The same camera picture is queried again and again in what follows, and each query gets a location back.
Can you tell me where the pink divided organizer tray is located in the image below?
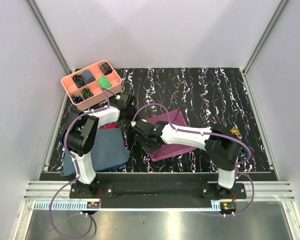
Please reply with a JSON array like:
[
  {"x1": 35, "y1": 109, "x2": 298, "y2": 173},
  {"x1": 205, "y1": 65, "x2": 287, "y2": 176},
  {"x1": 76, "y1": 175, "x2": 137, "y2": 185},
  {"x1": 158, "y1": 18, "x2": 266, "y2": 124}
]
[{"x1": 60, "y1": 60, "x2": 123, "y2": 111}]

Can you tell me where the dark patterned rolled cloth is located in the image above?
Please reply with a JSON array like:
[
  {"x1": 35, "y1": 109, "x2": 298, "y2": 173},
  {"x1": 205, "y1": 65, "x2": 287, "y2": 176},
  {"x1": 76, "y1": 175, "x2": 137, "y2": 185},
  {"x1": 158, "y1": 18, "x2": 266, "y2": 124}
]
[{"x1": 100, "y1": 62, "x2": 113, "y2": 76}]

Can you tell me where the grey-blue folded cloth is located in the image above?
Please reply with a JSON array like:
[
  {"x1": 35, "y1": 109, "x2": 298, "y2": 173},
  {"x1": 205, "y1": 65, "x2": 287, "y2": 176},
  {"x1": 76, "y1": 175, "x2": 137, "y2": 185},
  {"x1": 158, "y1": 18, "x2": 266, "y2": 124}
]
[{"x1": 59, "y1": 128, "x2": 131, "y2": 177}]

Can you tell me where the purple satin napkin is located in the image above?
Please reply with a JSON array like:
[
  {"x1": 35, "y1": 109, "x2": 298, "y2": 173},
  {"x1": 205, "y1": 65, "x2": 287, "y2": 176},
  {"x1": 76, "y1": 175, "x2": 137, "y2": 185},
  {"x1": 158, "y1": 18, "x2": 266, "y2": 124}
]
[{"x1": 146, "y1": 109, "x2": 196, "y2": 162}]

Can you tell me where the black patterned rolled cloth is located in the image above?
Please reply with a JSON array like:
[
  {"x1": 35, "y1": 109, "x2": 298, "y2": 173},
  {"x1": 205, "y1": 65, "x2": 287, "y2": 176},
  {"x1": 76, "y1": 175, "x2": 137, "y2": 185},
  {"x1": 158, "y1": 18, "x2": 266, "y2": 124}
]
[{"x1": 72, "y1": 74, "x2": 85, "y2": 88}]

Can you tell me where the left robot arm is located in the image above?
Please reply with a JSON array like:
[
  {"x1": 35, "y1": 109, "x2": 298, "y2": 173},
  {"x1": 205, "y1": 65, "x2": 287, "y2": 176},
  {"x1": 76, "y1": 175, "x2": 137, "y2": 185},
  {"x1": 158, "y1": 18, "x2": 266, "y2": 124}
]
[{"x1": 60, "y1": 92, "x2": 137, "y2": 198}]

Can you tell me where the yellow-black patterned rolled cloth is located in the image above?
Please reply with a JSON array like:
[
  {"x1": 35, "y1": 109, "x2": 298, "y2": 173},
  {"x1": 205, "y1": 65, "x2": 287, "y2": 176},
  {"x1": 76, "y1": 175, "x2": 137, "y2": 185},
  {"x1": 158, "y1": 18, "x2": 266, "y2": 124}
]
[{"x1": 81, "y1": 88, "x2": 94, "y2": 100}]

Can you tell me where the blue rolled cloth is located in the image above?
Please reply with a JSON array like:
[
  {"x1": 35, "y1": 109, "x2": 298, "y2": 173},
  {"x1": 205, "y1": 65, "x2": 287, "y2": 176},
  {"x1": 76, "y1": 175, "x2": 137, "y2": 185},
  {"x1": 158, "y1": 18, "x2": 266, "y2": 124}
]
[{"x1": 81, "y1": 70, "x2": 96, "y2": 84}]

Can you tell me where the blue-black patterned rolled cloth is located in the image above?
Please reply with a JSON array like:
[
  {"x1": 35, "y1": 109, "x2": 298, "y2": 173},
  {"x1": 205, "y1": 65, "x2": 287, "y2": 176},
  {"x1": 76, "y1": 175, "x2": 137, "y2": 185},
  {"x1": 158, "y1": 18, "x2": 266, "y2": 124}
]
[{"x1": 71, "y1": 94, "x2": 85, "y2": 104}]

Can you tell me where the red folded cloth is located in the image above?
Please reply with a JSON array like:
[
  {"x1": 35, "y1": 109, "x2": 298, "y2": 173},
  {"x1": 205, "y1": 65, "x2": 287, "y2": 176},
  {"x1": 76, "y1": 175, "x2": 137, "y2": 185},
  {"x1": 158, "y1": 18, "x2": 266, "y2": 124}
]
[{"x1": 99, "y1": 124, "x2": 128, "y2": 148}]

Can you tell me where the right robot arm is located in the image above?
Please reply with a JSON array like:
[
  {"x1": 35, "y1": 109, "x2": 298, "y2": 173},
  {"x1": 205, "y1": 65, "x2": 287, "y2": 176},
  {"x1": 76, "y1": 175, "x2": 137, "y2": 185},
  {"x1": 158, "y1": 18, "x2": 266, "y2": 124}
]
[{"x1": 131, "y1": 119, "x2": 241, "y2": 200}]

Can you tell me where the green rolled cloth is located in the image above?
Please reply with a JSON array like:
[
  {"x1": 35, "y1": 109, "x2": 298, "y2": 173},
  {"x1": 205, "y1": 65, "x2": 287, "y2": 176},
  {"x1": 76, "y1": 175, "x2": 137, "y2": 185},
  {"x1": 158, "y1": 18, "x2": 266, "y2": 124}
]
[{"x1": 97, "y1": 76, "x2": 113, "y2": 89}]

